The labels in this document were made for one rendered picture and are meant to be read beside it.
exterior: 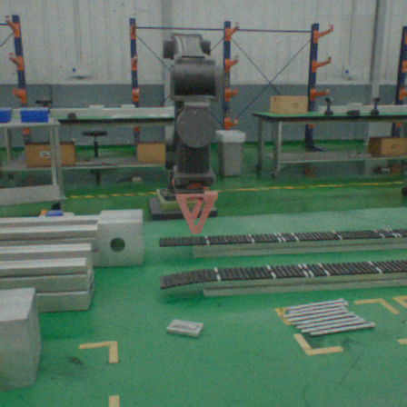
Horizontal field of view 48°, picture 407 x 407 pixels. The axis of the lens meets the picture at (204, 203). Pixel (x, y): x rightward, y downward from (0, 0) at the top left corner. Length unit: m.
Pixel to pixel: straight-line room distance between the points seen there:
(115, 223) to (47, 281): 0.22
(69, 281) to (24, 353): 0.20
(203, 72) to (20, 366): 0.49
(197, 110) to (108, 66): 7.79
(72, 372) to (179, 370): 0.14
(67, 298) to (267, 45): 8.30
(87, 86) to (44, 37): 1.02
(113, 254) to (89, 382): 0.38
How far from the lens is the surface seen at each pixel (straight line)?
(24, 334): 0.62
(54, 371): 0.67
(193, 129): 0.67
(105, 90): 8.41
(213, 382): 0.62
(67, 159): 5.74
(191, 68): 0.74
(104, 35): 8.45
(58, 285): 0.80
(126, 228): 0.95
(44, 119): 3.81
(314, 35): 8.80
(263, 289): 0.85
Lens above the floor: 1.15
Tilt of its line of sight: 15 degrees down
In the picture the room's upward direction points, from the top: straight up
